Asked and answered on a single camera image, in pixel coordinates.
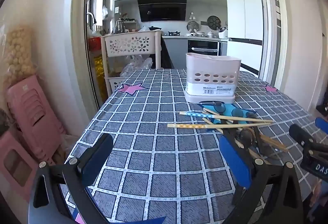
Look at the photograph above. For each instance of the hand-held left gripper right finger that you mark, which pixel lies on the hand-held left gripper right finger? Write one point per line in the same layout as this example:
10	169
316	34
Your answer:
234	160

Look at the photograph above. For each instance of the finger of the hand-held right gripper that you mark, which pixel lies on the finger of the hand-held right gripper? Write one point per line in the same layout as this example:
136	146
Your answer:
298	132
322	124

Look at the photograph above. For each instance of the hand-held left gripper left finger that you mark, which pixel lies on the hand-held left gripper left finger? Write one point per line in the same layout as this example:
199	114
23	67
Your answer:
98	160

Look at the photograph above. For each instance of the dark translucent spoon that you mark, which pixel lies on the dark translucent spoon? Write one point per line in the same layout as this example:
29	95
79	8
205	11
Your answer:
246	135

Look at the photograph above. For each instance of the wooden chopstick orange dotted end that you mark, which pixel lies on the wooden chopstick orange dotted end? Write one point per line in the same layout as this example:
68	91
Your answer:
217	126

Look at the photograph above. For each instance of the wooden chopstick blue dotted end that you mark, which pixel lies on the wooden chopstick blue dotted end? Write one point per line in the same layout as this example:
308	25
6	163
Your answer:
230	117

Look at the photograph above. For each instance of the pale pink utensil holder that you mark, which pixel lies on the pale pink utensil holder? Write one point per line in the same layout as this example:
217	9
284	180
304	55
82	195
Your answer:
211	70

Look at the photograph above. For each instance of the teal star sticker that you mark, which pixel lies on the teal star sticker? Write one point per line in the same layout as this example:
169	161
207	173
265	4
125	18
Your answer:
252	112

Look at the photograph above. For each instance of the pink star sticker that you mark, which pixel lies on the pink star sticker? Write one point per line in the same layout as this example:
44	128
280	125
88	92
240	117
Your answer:
270	89
130	88

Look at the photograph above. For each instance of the grey checked tablecloth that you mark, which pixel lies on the grey checked tablecloth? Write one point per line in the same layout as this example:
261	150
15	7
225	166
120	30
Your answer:
158	152

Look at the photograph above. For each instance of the pink folding stools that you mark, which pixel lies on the pink folding stools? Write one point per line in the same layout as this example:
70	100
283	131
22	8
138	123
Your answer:
33	111

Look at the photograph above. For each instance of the pink plastic stool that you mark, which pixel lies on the pink plastic stool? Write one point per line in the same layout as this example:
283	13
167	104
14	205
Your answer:
15	165

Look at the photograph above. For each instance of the yellow bottles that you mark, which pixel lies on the yellow bottles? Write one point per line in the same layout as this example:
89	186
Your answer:
98	73

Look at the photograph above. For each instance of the clear plastic bag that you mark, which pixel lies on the clear plastic bag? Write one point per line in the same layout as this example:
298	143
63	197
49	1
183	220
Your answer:
137	66

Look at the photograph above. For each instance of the black built-in oven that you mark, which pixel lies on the black built-in oven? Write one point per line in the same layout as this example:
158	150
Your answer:
203	47

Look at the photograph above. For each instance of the white flower-pattern storage cart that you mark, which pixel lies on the white flower-pattern storage cart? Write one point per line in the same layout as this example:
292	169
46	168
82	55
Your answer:
129	44

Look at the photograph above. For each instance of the white refrigerator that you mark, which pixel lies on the white refrigerator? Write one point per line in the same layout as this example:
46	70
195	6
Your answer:
243	21

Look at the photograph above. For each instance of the bag of foam balls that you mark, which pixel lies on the bag of foam balls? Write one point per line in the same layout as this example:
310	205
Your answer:
18	50

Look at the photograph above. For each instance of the gas stove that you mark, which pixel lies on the gas stove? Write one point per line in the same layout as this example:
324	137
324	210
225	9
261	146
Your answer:
174	33

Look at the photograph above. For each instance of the kitchen faucet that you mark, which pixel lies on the kitchen faucet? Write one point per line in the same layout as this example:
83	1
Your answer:
90	19

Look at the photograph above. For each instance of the black wok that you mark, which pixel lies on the black wok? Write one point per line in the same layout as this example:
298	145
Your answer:
154	27

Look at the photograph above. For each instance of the black range hood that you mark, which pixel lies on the black range hood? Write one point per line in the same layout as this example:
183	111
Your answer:
161	9

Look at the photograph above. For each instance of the round dark wall pan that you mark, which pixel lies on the round dark wall pan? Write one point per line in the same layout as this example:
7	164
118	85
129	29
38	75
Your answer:
214	22

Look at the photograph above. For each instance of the round metal wall pan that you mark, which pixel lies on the round metal wall pan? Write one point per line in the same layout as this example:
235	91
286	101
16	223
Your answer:
192	26

